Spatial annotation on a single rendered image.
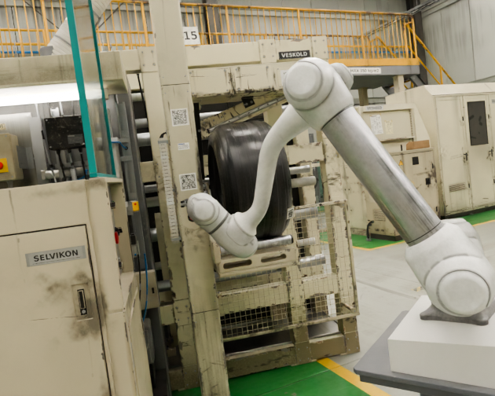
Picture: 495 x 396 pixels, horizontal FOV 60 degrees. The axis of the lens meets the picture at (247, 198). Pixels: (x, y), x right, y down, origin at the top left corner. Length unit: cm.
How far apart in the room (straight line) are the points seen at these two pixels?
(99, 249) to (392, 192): 78
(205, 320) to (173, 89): 105
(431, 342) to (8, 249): 112
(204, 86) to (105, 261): 128
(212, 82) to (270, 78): 31
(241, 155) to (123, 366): 94
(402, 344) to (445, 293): 25
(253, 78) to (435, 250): 150
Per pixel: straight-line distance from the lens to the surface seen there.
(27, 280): 129
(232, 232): 147
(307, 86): 109
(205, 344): 211
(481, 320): 134
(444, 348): 125
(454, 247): 112
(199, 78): 229
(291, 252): 198
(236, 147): 184
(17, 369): 136
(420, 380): 128
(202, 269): 201
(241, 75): 232
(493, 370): 125
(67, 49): 238
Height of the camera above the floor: 124
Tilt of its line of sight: 4 degrees down
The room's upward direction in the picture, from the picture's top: 7 degrees counter-clockwise
